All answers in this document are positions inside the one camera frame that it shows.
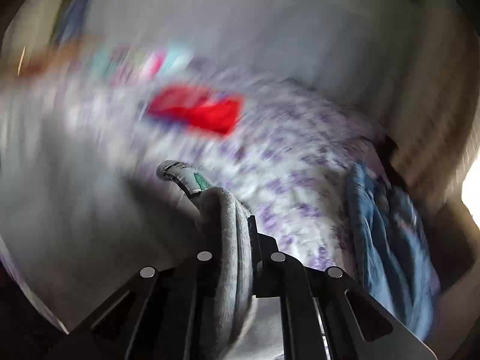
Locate grey fleece pants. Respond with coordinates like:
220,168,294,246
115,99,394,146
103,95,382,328
0,92,286,360

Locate red folded garment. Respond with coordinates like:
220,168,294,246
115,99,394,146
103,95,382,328
145,85,245,136

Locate grey upholstered headboard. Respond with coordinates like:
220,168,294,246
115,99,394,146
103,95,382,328
55,0,462,120

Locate purple floral bedsheet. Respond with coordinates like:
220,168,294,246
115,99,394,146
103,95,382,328
66,61,384,275

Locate blue denim jeans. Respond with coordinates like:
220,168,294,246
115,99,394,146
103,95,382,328
346,163,440,340

